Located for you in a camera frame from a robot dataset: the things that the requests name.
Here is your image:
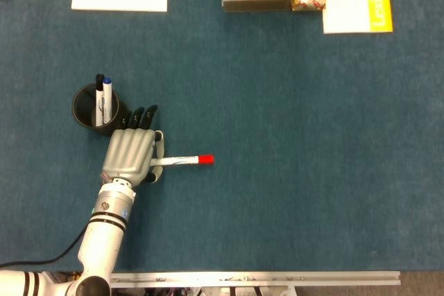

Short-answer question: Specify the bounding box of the blue felt table mat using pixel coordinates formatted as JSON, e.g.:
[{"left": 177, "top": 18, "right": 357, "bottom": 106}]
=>
[{"left": 0, "top": 0, "right": 444, "bottom": 272}]

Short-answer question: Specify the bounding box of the black marker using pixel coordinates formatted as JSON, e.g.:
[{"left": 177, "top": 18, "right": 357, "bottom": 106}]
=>
[{"left": 95, "top": 73, "right": 105, "bottom": 127}]

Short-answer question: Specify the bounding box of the blue-capped white marker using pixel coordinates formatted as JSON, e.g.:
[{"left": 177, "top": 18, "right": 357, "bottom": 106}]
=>
[{"left": 102, "top": 77, "right": 114, "bottom": 125}]

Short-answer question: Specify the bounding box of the black mesh pen cup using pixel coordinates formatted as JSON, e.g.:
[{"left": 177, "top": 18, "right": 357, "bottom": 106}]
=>
[{"left": 71, "top": 82, "right": 130, "bottom": 137}]

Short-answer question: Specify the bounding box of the aluminium profile rail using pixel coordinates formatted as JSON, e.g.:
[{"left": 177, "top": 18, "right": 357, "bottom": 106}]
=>
[{"left": 110, "top": 270, "right": 402, "bottom": 289}]

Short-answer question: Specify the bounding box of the red-capped white marker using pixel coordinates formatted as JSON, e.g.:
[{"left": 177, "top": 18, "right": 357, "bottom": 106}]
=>
[{"left": 151, "top": 153, "right": 216, "bottom": 167}]

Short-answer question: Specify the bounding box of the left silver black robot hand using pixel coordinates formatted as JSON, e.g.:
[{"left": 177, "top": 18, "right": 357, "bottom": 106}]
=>
[{"left": 101, "top": 104, "right": 165, "bottom": 186}]

